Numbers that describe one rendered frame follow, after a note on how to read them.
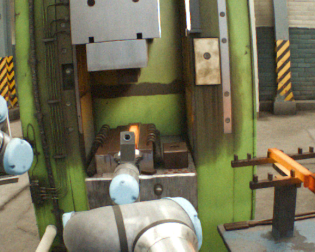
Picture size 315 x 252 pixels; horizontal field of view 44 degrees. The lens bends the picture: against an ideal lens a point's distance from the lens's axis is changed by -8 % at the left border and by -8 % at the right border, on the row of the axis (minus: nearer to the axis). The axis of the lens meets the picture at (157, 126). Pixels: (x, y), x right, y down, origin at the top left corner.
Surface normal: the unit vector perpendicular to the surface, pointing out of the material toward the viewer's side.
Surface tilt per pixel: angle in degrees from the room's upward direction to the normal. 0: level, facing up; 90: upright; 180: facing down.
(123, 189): 90
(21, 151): 90
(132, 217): 30
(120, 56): 90
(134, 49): 90
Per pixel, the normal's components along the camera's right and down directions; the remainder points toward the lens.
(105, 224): -0.12, -0.61
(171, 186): 0.01, 0.22
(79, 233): -0.59, -0.26
